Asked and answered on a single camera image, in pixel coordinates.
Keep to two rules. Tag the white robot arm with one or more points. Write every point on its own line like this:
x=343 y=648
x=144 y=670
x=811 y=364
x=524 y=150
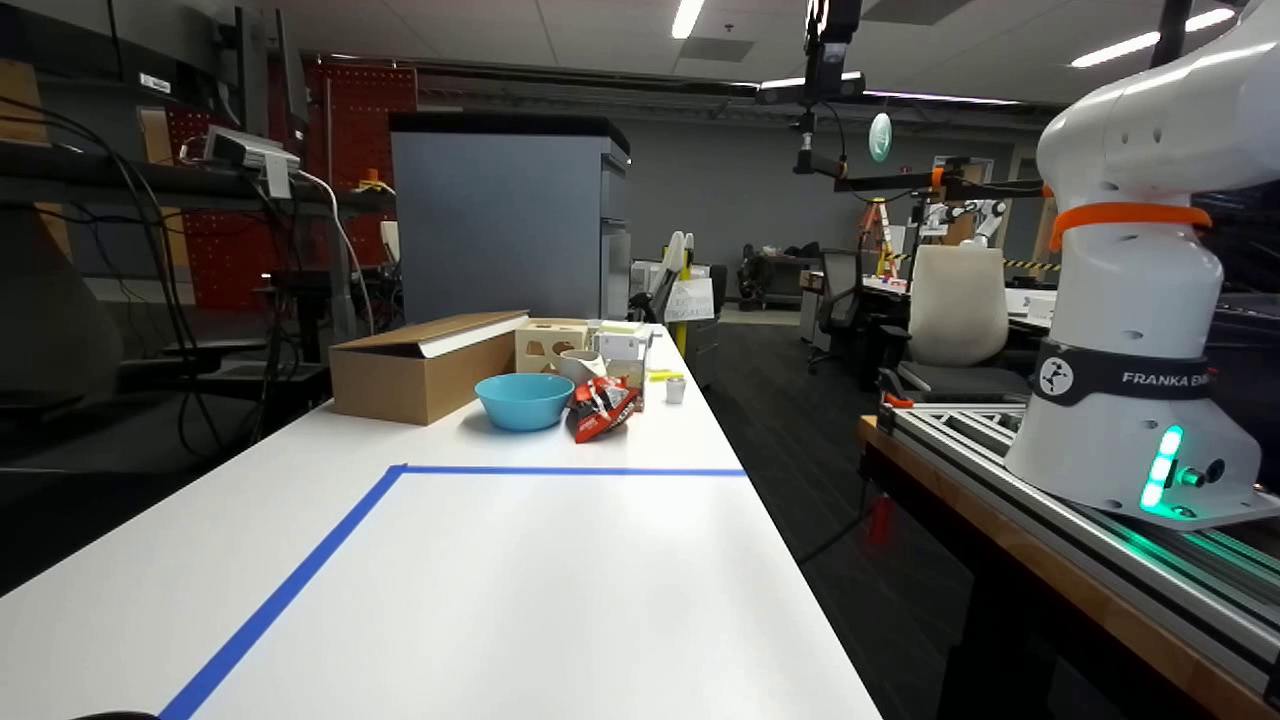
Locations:
x=1121 y=407

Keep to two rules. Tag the white green carton box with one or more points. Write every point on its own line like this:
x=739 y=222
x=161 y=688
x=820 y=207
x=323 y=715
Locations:
x=618 y=364

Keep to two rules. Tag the red snack bag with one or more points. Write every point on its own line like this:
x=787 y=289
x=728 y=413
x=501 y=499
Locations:
x=602 y=407

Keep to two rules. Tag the small tan carton box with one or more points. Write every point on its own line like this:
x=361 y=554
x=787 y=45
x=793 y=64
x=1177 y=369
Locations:
x=551 y=347

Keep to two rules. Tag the blue plastic bowl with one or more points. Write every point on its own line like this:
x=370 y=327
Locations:
x=523 y=400

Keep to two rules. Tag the grey metal cabinet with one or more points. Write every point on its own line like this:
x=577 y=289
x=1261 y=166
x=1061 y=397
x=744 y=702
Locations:
x=511 y=211

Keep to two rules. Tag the brown cardboard box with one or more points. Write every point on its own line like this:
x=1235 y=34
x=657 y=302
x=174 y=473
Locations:
x=422 y=373

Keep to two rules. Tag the blue tape line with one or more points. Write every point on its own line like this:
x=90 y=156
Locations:
x=499 y=599

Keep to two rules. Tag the white power strip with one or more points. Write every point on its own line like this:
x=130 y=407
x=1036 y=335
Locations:
x=270 y=156

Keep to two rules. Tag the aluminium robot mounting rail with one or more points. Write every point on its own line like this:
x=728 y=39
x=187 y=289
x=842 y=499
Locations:
x=1220 y=577

